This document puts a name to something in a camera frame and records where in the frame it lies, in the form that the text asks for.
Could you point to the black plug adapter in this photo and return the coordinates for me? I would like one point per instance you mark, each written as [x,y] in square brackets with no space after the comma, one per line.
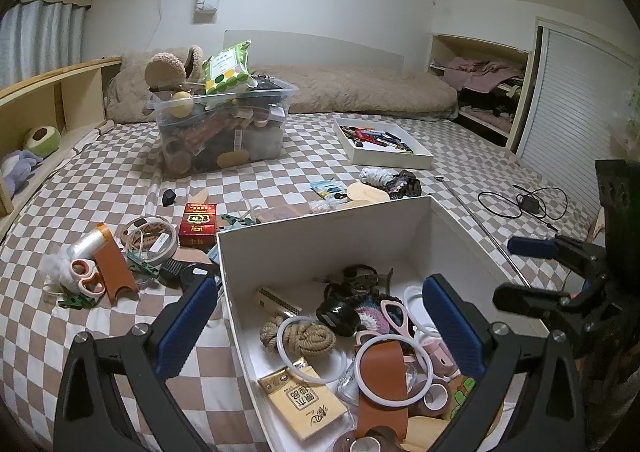
[169,197]

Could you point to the white cardboard box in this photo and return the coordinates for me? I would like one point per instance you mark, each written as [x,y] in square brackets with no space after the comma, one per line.
[325,242]

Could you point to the white shallow tray box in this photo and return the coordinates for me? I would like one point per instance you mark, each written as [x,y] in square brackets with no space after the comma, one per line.
[395,159]

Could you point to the pink clothes pile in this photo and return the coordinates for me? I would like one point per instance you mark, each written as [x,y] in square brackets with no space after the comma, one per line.
[480,72]

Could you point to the brown square card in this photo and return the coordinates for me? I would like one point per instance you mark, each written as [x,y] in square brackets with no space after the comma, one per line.
[277,215]

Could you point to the light wooden oval board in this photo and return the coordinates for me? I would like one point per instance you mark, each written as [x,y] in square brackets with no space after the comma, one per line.
[425,432]
[367,193]

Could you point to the black round pouch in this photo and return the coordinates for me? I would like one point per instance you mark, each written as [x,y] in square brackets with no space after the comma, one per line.
[340,317]

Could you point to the small pink scissors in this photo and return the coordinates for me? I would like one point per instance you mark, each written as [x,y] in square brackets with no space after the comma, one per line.
[87,277]

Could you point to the green plastic clip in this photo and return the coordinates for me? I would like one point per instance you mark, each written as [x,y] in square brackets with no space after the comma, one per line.
[77,301]
[231,220]
[142,264]

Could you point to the blue card packet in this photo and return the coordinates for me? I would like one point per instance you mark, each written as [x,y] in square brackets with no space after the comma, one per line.
[327,188]

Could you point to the clear plastic storage bin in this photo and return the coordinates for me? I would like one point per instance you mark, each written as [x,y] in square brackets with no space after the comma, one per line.
[225,142]

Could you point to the brown fuzzy slippers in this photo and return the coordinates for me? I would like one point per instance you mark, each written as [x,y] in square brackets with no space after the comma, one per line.
[167,67]

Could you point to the bag of pink beads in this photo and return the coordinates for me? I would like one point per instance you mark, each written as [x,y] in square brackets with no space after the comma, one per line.
[324,207]

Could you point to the large pink scissors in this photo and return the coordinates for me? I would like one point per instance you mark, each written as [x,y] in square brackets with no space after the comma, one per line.
[395,314]

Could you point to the white fluffy ball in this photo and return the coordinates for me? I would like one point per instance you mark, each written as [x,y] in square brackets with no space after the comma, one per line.
[57,269]

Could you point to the avocado plush toy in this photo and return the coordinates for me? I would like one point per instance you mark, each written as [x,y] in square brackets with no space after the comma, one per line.
[42,139]

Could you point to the wooden bedside shelf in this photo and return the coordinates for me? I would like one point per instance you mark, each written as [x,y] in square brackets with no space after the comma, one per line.
[75,92]

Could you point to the grey curtain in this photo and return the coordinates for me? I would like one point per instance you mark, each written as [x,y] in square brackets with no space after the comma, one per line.
[40,42]

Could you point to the pile of colourful pens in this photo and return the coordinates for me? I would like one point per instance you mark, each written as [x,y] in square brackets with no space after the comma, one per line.
[380,137]

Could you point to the green bear cork coaster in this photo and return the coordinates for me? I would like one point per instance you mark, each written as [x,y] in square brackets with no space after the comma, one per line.
[462,397]

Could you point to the black round compact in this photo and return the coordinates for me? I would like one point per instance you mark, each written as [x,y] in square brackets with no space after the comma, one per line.
[197,278]

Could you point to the brown patterned tape roll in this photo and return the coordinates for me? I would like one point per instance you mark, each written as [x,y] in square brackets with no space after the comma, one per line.
[436,396]

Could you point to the closet shelf unit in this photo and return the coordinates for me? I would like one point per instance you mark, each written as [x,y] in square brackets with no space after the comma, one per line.
[520,82]

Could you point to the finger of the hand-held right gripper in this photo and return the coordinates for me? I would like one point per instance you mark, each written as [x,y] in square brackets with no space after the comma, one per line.
[530,299]
[530,246]

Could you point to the purple plush toy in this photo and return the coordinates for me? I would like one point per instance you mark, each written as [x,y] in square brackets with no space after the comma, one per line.
[20,169]

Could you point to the checkered bed sheet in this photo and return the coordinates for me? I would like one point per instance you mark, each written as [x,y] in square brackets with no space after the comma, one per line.
[280,182]

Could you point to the white slatted sliding door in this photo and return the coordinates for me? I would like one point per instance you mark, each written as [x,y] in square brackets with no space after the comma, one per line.
[575,107]

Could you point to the brown leather piece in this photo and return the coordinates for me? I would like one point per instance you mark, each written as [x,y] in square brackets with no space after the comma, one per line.
[380,372]
[115,272]

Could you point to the metal rod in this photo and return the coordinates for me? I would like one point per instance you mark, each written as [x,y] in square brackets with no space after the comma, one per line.
[480,227]

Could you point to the dark crochet scrunchie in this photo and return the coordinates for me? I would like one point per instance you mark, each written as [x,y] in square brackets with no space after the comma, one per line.
[405,184]

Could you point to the white crochet piece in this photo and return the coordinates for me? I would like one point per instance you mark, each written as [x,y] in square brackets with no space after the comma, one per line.
[377,177]

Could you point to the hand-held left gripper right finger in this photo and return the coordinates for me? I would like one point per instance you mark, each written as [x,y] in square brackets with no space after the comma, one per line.
[452,327]

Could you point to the small wooden wedge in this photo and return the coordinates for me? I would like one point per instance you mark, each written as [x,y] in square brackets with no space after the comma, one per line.
[200,197]

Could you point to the silver harmonica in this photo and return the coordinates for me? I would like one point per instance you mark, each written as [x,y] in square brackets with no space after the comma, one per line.
[277,302]

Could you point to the pink blue crochet coaster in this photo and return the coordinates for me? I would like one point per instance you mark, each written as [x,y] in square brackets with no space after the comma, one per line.
[370,312]

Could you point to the yellow ball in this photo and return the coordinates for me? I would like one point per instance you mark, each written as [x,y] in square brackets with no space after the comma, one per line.
[181,104]

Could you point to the black comb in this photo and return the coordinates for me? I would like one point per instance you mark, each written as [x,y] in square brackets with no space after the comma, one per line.
[172,271]

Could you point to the green wet wipes packet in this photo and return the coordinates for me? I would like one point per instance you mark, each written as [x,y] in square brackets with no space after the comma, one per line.
[227,69]

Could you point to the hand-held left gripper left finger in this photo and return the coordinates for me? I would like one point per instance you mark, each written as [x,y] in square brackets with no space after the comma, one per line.
[187,327]

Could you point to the pile of dark hair clips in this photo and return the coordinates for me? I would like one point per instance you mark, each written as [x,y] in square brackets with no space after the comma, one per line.
[355,277]

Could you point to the red printed box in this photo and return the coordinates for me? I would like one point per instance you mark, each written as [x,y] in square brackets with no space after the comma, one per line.
[197,224]

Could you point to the black charger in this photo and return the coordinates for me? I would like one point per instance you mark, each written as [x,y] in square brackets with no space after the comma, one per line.
[529,204]

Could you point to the clear round container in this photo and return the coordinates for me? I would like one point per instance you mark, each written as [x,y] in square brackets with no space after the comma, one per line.
[165,242]

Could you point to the yellow printed packet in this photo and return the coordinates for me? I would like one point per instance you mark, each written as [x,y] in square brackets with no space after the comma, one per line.
[305,402]

